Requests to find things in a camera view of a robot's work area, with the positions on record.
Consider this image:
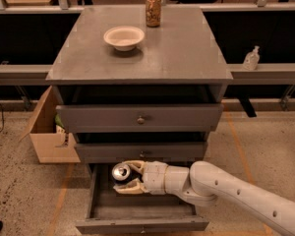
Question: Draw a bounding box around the gold patterned drink can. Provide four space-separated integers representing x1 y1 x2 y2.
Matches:
146 0 161 28

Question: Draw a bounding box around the white paper bowl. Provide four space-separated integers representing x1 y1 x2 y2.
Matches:
103 26 145 51

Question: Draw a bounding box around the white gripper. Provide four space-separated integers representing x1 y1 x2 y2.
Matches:
113 160 168 195

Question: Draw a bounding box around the cardboard box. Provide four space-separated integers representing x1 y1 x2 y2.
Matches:
21 87 80 163

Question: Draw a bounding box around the grey drawer cabinet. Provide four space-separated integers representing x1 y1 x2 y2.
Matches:
45 5 234 179

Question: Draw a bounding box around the grey bottom drawer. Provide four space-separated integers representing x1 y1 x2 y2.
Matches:
76 164 208 234

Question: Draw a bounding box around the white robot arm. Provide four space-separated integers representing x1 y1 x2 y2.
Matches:
111 160 295 236

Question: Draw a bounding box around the blue pepsi can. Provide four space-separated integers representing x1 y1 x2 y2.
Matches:
111 163 139 184

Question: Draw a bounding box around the grey drawer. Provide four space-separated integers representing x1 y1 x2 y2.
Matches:
56 104 223 133
76 164 208 234
75 142 207 163

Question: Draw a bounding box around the grey middle drawer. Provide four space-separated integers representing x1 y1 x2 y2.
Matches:
75 142 207 163

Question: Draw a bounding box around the grey top drawer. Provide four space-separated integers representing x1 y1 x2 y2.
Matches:
56 104 223 133

